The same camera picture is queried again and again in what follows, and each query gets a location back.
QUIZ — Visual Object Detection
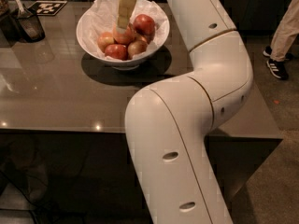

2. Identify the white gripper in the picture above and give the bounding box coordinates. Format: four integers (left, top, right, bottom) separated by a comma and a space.
116, 0, 136, 34

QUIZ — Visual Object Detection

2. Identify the red-yellow apple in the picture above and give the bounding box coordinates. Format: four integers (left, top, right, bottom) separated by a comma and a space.
112, 23, 135, 45

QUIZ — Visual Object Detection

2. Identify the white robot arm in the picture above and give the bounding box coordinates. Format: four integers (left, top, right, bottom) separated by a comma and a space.
125, 0, 253, 224

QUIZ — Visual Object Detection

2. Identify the dark red right apple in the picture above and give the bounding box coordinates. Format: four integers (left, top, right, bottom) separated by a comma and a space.
133, 14, 155, 35

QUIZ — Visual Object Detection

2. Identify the white ceramic bowl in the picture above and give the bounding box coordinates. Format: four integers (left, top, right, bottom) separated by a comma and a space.
76, 0, 171, 72

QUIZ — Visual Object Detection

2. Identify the small hidden yellow apple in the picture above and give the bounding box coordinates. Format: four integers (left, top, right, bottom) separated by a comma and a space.
135, 34, 148, 43

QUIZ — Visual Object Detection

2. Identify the left yellow-red apple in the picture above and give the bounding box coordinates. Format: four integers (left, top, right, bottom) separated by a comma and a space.
97, 32, 115, 52

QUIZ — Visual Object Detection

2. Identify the front right yellow apple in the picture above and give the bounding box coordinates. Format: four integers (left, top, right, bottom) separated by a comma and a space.
127, 40, 148, 59

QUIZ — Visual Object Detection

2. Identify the front red apple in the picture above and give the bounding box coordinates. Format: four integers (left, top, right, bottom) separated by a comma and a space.
105, 44, 127, 61

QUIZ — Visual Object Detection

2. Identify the black white fiducial marker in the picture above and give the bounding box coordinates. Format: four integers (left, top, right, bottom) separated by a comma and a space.
29, 1, 67, 16

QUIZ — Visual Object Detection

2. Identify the dark container with scoop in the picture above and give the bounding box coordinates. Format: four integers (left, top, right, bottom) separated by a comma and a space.
12, 0, 45, 43

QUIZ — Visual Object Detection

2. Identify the person in beige trousers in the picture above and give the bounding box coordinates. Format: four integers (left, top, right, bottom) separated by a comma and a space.
269, 0, 299, 63

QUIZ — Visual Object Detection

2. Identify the black white sneaker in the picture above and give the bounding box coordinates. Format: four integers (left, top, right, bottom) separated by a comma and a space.
267, 59, 289, 80

